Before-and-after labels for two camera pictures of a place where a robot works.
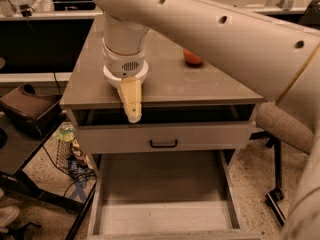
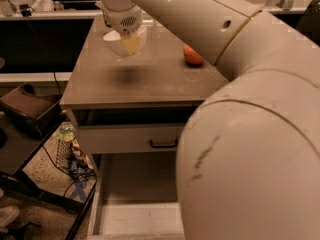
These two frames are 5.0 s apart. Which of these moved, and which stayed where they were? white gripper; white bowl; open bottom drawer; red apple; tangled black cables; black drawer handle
Moved: white gripper; white bowl
Stayed: open bottom drawer; red apple; tangled black cables; black drawer handle
